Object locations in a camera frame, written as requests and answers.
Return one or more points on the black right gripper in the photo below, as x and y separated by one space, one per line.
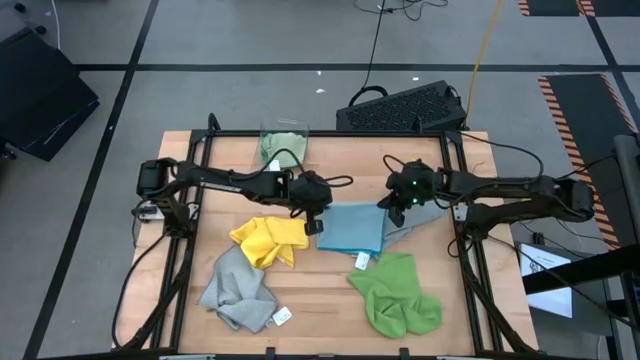
415 185

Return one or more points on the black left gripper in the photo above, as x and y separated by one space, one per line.
310 192

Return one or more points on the light blue microfiber towel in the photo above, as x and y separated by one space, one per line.
350 227

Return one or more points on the yellow microfiber towel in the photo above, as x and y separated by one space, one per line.
270 240

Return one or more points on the pale green teal-edged towel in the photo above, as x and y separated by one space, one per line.
285 147

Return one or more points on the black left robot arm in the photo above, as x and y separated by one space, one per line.
225 182

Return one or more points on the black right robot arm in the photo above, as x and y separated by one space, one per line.
515 197

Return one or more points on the smooth grey microfiber towel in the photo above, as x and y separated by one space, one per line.
425 215

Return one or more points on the bright green microfiber towel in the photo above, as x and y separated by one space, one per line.
395 295

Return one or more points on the grey waffle-weave towel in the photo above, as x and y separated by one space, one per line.
235 290

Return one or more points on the clear plastic bin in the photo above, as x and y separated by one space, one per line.
285 127

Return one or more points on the small white box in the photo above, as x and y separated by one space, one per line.
147 212

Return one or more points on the white printed sign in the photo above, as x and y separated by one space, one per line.
547 300

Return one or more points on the black metal beam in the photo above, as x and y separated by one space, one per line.
575 272

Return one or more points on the black orange-striped floor mat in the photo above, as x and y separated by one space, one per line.
550 6
585 125

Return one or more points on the large black case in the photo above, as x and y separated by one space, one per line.
40 100

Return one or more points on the black metal table frame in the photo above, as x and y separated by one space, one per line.
325 133

